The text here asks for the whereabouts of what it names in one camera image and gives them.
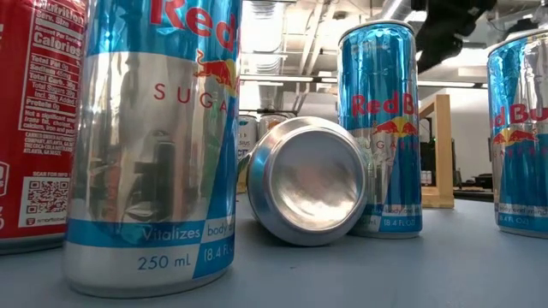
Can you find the red Coca-Cola can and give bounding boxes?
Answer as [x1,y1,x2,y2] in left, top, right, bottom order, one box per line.
[0,0,89,256]

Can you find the white Celsius Arctic Vibe can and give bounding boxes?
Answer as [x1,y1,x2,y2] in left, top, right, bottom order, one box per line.
[237,114,259,163]

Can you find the silver round ceiling duct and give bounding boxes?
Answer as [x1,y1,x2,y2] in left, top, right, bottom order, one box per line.
[378,0,419,21]

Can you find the long ceiling light strip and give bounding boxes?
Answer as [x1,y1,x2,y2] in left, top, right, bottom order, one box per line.
[239,74,316,84]
[417,80,487,89]

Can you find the dark background desk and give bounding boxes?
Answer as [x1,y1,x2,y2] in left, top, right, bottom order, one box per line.
[452,172,493,203]

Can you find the ribbed silver ventilation duct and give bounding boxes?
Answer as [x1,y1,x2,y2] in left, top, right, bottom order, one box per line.
[247,0,282,113]

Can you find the green Sprite can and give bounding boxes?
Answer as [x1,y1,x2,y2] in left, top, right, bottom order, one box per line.
[237,115,369,248]

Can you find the blue silver Red Bull can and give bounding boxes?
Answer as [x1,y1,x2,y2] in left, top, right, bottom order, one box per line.
[486,30,548,240]
[63,0,244,299]
[337,19,424,240]

